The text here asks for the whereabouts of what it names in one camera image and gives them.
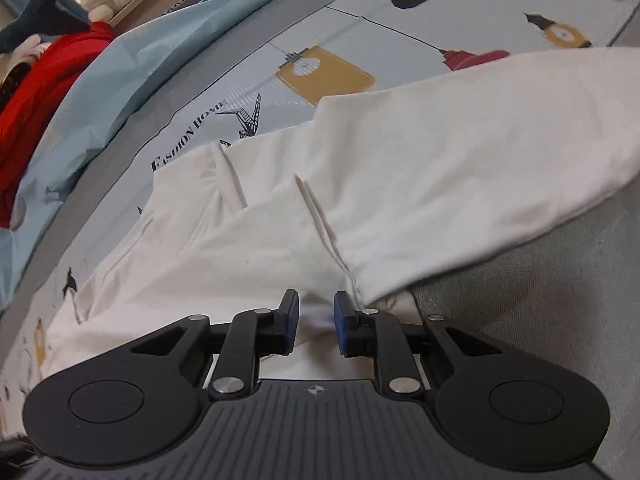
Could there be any printed bed sheet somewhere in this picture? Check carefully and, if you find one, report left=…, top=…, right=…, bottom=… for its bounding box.
left=0, top=0, right=640, bottom=438

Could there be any white pink plush toy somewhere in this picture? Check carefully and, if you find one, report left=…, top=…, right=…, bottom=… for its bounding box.
left=7, top=34, right=54, bottom=80

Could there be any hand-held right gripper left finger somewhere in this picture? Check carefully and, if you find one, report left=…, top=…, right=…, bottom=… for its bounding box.
left=121, top=288, right=301, bottom=402

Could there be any light blue quilt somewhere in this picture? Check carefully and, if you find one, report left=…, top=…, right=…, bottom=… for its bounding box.
left=0, top=0, right=297, bottom=311

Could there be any red cloth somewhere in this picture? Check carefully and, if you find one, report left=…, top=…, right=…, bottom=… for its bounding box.
left=0, top=20, right=117, bottom=229

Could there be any white garment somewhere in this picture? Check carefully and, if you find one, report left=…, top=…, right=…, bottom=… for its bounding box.
left=42, top=47, right=640, bottom=382

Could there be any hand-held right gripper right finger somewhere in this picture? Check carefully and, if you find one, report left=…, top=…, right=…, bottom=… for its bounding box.
left=332, top=290, right=507, bottom=399

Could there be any dark blue shark plush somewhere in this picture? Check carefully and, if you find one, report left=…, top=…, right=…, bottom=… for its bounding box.
left=0, top=0, right=94, bottom=56

